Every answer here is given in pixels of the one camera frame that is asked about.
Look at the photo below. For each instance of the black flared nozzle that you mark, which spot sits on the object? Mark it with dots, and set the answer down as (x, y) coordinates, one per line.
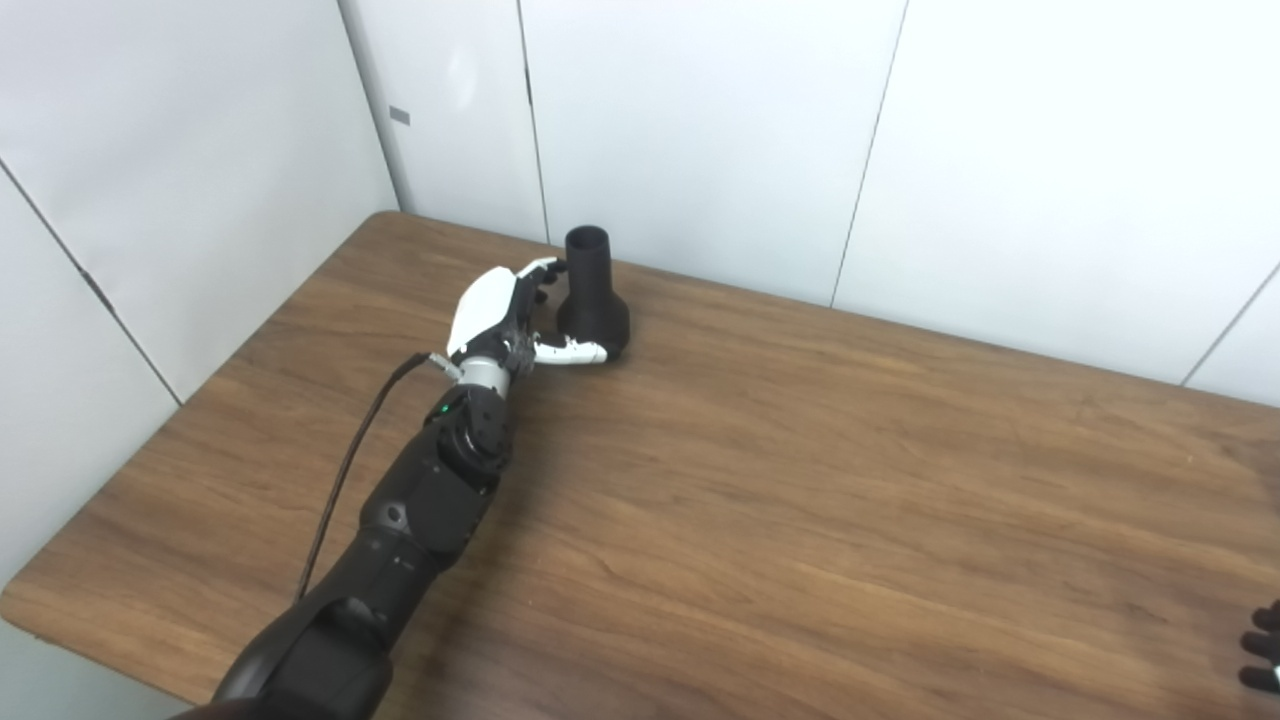
(592, 300)

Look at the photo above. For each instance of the grey wall corner post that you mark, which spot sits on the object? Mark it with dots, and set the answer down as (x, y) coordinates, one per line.
(375, 100)

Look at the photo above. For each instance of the small grey wall tag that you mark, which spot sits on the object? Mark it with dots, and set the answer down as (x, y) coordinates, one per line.
(400, 116)

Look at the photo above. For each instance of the white and black left hand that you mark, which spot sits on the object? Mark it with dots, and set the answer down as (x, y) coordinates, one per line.
(485, 310)

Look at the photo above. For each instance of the white and black right hand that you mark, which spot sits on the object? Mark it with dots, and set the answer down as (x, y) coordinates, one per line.
(1265, 650)

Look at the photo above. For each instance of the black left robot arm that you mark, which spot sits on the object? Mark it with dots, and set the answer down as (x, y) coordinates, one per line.
(420, 510)

